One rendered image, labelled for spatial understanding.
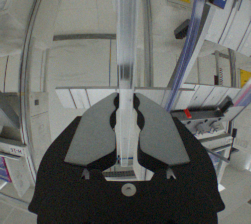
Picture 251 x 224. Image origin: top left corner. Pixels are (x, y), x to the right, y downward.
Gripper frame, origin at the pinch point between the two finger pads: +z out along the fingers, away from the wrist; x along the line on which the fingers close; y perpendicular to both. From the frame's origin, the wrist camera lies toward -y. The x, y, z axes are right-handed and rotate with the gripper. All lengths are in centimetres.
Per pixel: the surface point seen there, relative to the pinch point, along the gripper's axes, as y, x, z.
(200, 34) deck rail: -6.4, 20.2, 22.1
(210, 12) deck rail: -12.9, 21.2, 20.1
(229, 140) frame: 58, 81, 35
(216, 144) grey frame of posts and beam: 57, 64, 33
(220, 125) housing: 44, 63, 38
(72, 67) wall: 56, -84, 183
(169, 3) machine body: -19, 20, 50
